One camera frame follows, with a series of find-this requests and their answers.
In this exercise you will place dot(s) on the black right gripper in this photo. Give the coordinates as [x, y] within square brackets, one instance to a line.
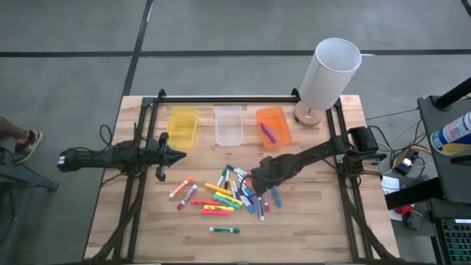
[265, 170]

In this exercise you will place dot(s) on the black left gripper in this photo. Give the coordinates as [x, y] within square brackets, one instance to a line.
[162, 156]

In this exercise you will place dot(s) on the thin white marker orange cap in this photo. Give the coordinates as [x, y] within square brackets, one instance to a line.
[249, 185]

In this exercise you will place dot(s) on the thin white marker turquoise cap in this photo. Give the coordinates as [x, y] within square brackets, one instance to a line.
[248, 191]

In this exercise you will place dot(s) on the thin white marker light-blue cap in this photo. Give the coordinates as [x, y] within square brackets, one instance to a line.
[247, 204]

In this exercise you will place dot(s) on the blue highlighter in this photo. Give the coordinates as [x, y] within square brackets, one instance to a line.
[276, 198]

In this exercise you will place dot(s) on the thin white marker purple cap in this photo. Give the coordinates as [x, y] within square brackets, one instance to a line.
[238, 192]

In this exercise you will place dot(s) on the thin white marker yellow cap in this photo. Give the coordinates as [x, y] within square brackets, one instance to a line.
[232, 185]

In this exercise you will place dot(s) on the thin white marker blue cap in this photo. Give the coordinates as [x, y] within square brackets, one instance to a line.
[235, 169]

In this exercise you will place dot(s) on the yellow highlighter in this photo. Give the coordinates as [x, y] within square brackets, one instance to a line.
[219, 208]
[230, 198]

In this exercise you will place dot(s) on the thin white marker black cap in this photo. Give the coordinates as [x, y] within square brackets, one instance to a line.
[226, 179]

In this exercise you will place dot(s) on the thin white marker green cap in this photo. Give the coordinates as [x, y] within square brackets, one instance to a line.
[222, 177]

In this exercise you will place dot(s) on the teal highlighter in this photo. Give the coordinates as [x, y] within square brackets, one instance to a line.
[221, 200]

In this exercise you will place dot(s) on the orange-yellow highlighter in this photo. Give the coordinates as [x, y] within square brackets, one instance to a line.
[218, 188]

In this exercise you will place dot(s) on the pink highlighter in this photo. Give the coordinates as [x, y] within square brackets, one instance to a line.
[215, 212]

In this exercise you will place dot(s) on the clear translucent plastic bin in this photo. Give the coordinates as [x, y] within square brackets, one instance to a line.
[229, 127]

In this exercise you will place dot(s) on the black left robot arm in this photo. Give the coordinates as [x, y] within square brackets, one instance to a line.
[95, 158]

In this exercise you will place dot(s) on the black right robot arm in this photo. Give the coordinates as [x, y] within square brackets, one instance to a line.
[312, 152]

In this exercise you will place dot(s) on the yellow translucent plastic bin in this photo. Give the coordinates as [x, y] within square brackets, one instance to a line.
[182, 127]

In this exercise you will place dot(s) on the orange translucent plastic bin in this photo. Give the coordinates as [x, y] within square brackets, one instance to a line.
[281, 123]

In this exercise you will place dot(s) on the white paper sheet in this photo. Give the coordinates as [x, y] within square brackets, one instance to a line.
[390, 184]

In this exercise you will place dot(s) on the white shade wooden base lamp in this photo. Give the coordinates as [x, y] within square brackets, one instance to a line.
[331, 73]

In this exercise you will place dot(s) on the person's shoe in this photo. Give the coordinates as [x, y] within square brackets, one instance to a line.
[28, 145]

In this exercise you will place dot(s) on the small red object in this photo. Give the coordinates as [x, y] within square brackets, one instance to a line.
[404, 210]

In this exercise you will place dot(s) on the black power adapter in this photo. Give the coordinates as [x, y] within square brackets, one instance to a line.
[404, 165]

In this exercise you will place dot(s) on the small grey object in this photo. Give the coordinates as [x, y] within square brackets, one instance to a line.
[412, 221]

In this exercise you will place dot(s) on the person's leg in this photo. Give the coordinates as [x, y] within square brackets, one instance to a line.
[11, 129]

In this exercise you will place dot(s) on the black equipment cart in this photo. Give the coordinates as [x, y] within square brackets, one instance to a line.
[441, 173]

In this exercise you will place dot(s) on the blue white wipes canister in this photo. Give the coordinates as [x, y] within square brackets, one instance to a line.
[452, 134]

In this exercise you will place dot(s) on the backlit keyboard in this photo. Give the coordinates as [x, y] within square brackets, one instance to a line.
[456, 239]

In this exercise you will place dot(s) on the black pole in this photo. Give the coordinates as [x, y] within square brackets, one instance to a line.
[452, 94]

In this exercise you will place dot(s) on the black aluminium rig frame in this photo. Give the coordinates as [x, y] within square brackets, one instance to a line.
[228, 99]

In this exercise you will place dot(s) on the dark grey desk frame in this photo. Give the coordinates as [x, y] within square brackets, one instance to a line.
[22, 178]

